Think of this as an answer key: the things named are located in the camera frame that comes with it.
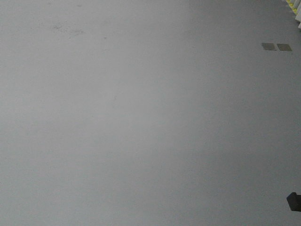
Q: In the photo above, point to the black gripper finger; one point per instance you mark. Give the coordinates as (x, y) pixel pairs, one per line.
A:
(294, 201)

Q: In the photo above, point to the right grey floor plate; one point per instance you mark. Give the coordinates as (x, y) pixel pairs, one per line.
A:
(284, 47)

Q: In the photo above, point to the grey floor plate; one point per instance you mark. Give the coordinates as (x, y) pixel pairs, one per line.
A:
(269, 46)
(284, 47)

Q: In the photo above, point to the left grey floor plate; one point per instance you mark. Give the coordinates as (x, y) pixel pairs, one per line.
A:
(269, 46)

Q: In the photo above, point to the yellow white objects at corner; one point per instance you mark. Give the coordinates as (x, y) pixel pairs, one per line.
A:
(295, 6)

